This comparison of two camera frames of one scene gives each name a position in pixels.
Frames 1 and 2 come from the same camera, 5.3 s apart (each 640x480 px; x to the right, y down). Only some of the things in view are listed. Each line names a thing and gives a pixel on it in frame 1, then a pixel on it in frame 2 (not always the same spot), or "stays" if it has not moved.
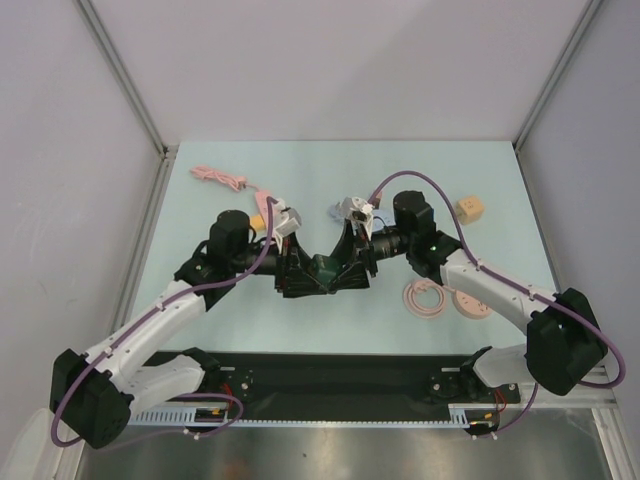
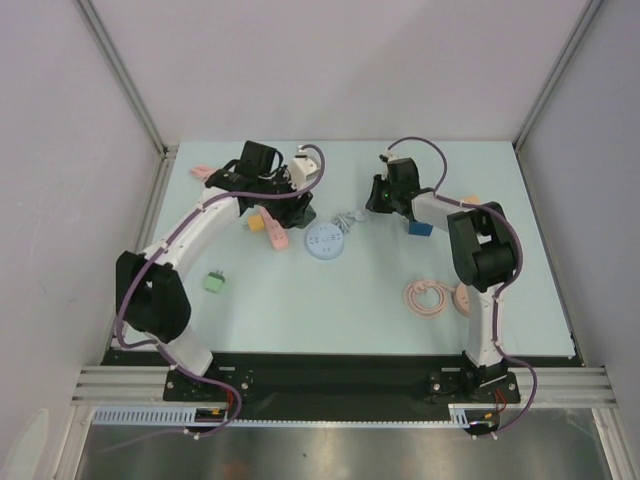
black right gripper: (365, 257) → (377, 193)
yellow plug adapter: (257, 222) stays
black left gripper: (289, 276) → (289, 216)
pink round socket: (470, 307) stays
